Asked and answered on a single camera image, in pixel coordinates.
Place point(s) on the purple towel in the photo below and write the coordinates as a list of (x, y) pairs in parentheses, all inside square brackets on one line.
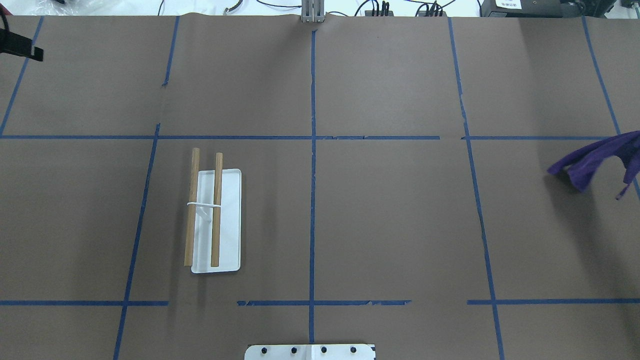
[(582, 164)]

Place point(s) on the white towel rack with wooden bars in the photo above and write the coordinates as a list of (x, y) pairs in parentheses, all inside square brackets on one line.
[(213, 241)]

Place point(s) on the black computer box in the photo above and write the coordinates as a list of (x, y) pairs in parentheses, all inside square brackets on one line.
[(545, 8)]

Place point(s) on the aluminium frame post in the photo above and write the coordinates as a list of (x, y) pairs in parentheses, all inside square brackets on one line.
[(313, 11)]

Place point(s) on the white pedestal column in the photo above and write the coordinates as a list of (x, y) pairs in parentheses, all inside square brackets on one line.
[(338, 351)]

